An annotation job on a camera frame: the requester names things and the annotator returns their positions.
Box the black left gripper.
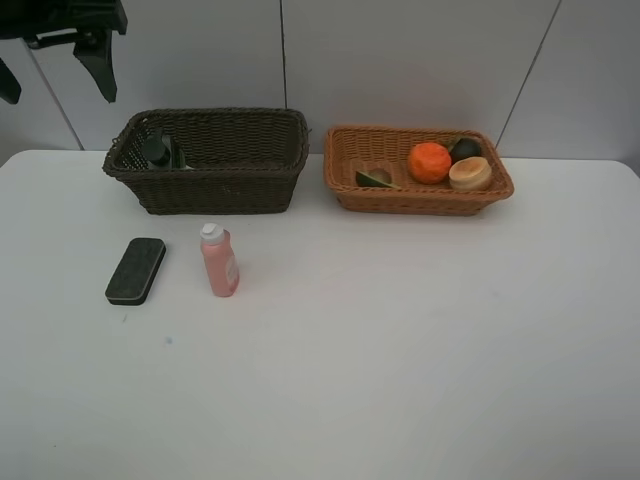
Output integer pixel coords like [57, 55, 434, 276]
[0, 0, 128, 104]

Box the halved avocado with pit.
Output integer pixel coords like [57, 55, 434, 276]
[355, 168, 399, 189]

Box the light orange wicker basket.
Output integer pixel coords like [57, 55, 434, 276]
[324, 125, 514, 216]

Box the black whiteboard eraser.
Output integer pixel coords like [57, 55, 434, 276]
[105, 237, 166, 306]

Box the orange mandarin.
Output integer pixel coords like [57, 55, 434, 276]
[407, 142, 452, 185]

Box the pink bottle white cap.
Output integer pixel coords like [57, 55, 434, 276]
[200, 223, 240, 297]

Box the dark brown wicker basket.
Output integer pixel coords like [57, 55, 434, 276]
[103, 107, 309, 215]

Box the dark purple mangosteen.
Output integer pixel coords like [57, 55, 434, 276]
[448, 137, 483, 164]

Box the dark green pump bottle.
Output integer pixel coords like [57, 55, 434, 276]
[141, 128, 191, 170]

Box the round bread bun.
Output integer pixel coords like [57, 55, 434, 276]
[449, 156, 493, 191]

